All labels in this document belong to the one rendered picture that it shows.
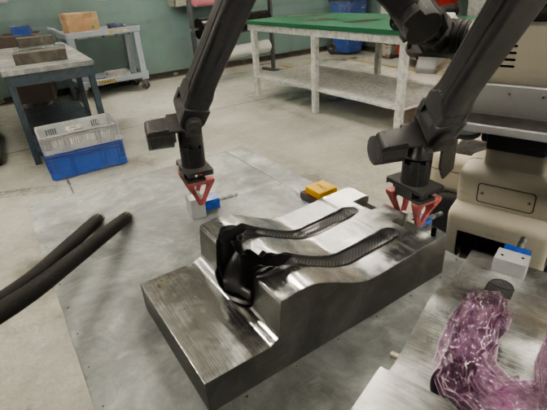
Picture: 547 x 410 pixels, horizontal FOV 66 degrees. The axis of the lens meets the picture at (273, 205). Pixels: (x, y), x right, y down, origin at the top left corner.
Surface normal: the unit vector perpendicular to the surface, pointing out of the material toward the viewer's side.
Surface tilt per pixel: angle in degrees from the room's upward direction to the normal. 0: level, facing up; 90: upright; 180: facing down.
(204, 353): 0
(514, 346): 12
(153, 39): 90
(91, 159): 91
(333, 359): 0
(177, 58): 90
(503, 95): 90
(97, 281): 0
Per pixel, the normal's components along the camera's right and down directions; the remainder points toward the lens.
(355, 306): 0.56, 0.37
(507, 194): -0.62, 0.52
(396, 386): -0.06, -0.88
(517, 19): 0.17, 0.91
